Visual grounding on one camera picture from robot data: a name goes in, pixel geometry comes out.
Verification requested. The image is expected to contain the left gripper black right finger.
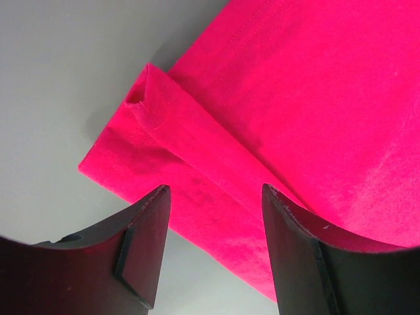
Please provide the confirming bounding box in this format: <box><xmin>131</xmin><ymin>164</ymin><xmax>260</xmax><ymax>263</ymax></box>
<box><xmin>262</xmin><ymin>184</ymin><xmax>419</xmax><ymax>315</ymax></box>

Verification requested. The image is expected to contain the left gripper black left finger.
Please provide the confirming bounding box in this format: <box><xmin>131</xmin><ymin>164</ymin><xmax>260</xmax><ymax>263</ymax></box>
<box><xmin>1</xmin><ymin>185</ymin><xmax>171</xmax><ymax>314</ymax></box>

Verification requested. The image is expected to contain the red polo t shirt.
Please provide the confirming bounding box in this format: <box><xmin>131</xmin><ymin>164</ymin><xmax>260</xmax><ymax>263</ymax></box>
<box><xmin>79</xmin><ymin>1</ymin><xmax>419</xmax><ymax>299</ymax></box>

